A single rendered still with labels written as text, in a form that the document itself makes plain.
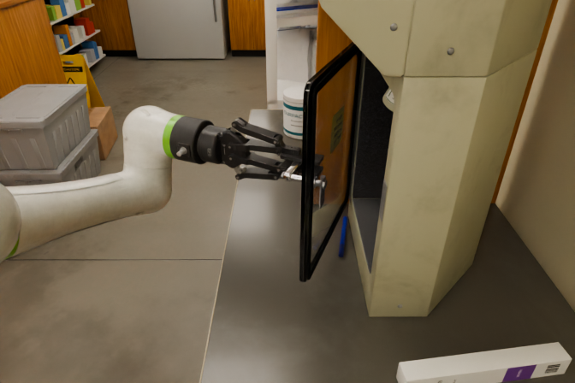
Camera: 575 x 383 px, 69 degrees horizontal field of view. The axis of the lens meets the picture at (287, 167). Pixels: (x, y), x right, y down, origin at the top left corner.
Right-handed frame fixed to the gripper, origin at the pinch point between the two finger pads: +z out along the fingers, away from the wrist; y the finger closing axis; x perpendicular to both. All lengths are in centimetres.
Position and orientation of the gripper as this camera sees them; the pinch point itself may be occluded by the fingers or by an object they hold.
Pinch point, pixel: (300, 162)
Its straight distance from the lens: 78.4
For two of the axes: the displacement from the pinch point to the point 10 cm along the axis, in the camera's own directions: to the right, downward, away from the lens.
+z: 9.2, 2.0, -3.3
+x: 3.9, -4.7, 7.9
